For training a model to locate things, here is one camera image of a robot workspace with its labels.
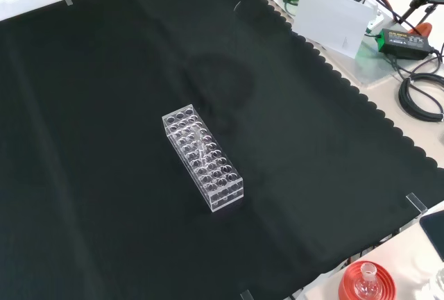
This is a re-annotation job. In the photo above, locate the black tablet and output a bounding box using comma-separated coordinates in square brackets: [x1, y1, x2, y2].
[418, 209, 444, 254]

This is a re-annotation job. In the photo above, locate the coiled black cable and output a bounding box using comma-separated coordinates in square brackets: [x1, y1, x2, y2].
[398, 73, 444, 122]

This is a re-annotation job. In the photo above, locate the clear acrylic test tube rack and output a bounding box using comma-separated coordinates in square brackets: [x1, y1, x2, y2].
[161, 103, 246, 214]

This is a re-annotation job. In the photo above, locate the red ring stand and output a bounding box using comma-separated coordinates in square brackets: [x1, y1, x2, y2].
[338, 260, 398, 300]

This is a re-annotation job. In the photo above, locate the metal base plate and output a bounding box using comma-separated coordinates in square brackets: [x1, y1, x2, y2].
[266, 0, 409, 88]

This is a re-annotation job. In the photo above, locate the clear glass test tube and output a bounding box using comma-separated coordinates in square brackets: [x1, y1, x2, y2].
[194, 124, 209, 169]

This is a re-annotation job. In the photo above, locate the round-bottom glass flask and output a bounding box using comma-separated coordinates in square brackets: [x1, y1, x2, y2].
[353, 262, 379, 300]

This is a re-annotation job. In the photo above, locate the orange clamp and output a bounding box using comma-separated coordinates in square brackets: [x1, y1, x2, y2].
[409, 21, 433, 38]

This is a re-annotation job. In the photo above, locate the clear glass vessel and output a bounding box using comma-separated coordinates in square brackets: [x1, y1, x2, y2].
[429, 267, 444, 300]

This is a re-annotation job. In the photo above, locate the black bench cloth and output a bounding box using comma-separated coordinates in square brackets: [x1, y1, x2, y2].
[0, 0, 444, 300]

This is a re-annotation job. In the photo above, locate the black power adapter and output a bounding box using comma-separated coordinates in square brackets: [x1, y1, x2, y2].
[377, 28, 435, 61]

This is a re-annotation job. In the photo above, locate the pale board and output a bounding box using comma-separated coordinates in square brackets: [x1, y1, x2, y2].
[293, 0, 374, 60]

